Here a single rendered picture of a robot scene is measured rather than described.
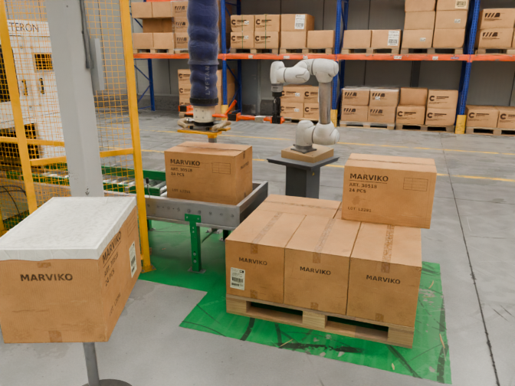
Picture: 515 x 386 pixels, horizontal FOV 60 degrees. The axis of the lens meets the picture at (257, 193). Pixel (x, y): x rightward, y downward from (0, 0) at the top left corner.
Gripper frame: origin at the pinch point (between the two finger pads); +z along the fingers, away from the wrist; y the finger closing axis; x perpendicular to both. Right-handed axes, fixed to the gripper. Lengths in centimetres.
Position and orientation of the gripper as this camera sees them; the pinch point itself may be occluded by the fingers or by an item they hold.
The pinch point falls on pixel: (276, 119)
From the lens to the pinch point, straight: 341.1
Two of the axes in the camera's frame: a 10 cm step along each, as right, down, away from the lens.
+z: 0.0, 9.5, 3.1
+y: -3.2, 2.9, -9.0
